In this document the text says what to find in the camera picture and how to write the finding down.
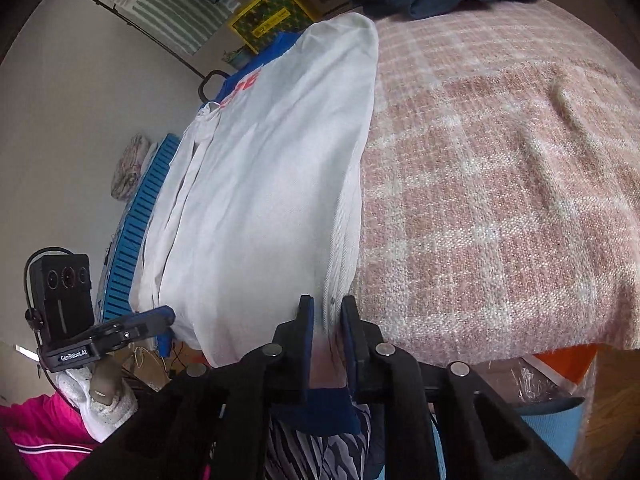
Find pink jacket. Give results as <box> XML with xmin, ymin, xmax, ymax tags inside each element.
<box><xmin>0</xmin><ymin>394</ymin><xmax>98</xmax><ymax>480</ymax></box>

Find floral bundled bedding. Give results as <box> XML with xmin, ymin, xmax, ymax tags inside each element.
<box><xmin>111</xmin><ymin>133</ymin><xmax>160</xmax><ymax>200</ymax></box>

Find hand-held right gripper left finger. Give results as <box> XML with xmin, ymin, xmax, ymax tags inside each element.
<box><xmin>65</xmin><ymin>294</ymin><xmax>316</xmax><ymax>480</ymax></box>

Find light blue mat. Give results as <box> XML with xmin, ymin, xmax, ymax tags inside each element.
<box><xmin>520</xmin><ymin>400</ymin><xmax>586</xmax><ymax>466</ymax></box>

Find blue slatted plastic frame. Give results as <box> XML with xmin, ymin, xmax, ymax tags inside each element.
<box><xmin>100</xmin><ymin>132</ymin><xmax>183</xmax><ymax>323</ymax></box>

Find person's left hand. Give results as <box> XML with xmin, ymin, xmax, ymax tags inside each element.
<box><xmin>54</xmin><ymin>357</ymin><xmax>138</xmax><ymax>443</ymax></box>

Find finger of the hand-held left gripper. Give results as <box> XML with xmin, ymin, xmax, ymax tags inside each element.
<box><xmin>99</xmin><ymin>305</ymin><xmax>177</xmax><ymax>356</ymax></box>

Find pink plaid blanket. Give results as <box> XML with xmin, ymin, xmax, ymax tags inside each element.
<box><xmin>350</xmin><ymin>0</ymin><xmax>640</xmax><ymax>366</ymax></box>

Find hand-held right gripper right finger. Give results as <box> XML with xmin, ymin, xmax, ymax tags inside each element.
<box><xmin>340</xmin><ymin>295</ymin><xmax>583</xmax><ymax>480</ymax></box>

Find orange mattress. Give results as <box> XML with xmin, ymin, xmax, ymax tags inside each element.
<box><xmin>530</xmin><ymin>345</ymin><xmax>598</xmax><ymax>396</ymax></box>

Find yellow green patterned box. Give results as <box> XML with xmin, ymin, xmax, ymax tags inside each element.
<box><xmin>229</xmin><ymin>0</ymin><xmax>321</xmax><ymax>56</ymax></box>

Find striped grey trousers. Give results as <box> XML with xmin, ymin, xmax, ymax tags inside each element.
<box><xmin>262</xmin><ymin>402</ymin><xmax>373</xmax><ymax>480</ymax></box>

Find black metal clothes rack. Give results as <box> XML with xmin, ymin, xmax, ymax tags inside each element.
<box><xmin>77</xmin><ymin>0</ymin><xmax>233</xmax><ymax>106</ymax></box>

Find small potted plant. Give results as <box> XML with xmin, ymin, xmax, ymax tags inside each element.
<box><xmin>222</xmin><ymin>45</ymin><xmax>251</xmax><ymax>68</ymax></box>

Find green striped white cloth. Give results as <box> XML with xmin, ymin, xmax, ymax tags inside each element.
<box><xmin>95</xmin><ymin>0</ymin><xmax>236</xmax><ymax>55</ymax></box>

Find white and blue jacket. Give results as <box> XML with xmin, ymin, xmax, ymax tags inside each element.
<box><xmin>129</xmin><ymin>12</ymin><xmax>378</xmax><ymax>433</ymax></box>

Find clear plastic sheet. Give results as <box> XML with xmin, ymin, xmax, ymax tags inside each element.
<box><xmin>500</xmin><ymin>357</ymin><xmax>566</xmax><ymax>403</ymax></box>

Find floor cables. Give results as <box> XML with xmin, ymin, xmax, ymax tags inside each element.
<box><xmin>105</xmin><ymin>340</ymin><xmax>201</xmax><ymax>391</ymax></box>

